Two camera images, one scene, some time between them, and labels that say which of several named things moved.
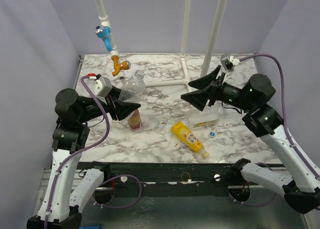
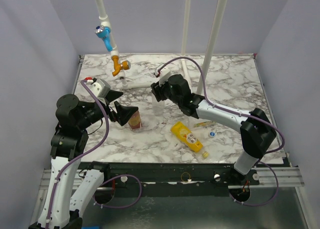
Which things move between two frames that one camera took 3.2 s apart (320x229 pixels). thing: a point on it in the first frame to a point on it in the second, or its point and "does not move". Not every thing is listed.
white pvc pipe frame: x=186 y=81 does not move
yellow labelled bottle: x=186 y=135 does not move
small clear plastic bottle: x=133 y=90 to x=158 y=107
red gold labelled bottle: x=134 y=120 does not move
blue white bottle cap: x=212 y=134 does not move
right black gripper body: x=216 y=89 to x=158 y=92
